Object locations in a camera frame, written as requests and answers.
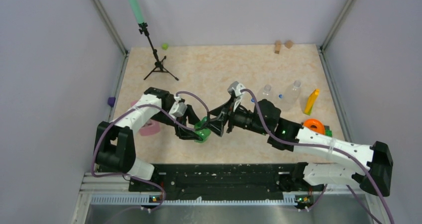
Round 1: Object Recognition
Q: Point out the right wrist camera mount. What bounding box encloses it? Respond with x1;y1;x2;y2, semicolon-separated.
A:
227;81;245;111

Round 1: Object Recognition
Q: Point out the wooden block left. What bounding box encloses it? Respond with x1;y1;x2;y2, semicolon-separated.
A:
274;40;282;54

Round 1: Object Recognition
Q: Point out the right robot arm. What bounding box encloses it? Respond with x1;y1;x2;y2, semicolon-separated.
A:
210;98;393;197

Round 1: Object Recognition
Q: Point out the orange tape dispenser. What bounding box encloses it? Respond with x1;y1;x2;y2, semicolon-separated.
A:
303;118;325;135

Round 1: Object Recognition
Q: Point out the purple small object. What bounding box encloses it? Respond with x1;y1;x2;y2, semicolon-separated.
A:
107;97;116;108

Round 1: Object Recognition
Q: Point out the small green lego brick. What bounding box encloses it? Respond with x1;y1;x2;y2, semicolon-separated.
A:
325;130;332;137

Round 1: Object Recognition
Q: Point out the black tripod green pole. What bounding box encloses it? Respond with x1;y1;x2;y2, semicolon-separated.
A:
128;0;179;81

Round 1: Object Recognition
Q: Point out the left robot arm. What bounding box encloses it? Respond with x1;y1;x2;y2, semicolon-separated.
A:
92;87;204;191

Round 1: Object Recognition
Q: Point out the wooden block right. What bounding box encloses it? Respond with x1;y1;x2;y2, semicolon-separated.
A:
284;40;294;49

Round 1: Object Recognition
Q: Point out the clear plastic bottle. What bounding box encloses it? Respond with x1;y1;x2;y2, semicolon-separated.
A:
281;80;302;112

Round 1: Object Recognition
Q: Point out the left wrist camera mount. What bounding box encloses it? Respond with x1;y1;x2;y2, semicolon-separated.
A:
169;96;187;118

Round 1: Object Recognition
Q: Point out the green plastic bottle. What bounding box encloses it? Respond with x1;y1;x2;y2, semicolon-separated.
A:
194;116;211;143

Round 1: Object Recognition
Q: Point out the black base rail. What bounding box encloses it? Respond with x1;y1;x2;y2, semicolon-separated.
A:
128;163;324;201

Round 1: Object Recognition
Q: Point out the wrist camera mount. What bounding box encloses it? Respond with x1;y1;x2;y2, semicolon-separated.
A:
169;96;187;118
227;81;245;111

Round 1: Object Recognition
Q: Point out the yellow green block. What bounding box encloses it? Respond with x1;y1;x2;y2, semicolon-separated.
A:
303;89;320;115

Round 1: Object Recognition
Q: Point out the wooden block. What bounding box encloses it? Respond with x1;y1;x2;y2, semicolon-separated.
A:
274;40;282;54
284;40;294;49

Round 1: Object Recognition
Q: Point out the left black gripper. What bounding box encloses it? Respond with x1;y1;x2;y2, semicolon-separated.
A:
150;104;207;140

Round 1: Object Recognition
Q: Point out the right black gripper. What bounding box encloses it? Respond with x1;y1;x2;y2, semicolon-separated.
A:
202;96;269;137

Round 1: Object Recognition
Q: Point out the clear bottle blue-white cap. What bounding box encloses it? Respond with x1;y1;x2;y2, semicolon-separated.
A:
255;84;274;102

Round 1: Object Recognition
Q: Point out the pink toy toaster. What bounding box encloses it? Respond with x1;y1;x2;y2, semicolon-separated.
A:
130;101;160;136

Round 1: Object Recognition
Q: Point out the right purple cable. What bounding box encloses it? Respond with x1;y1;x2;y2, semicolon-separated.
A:
242;88;395;224

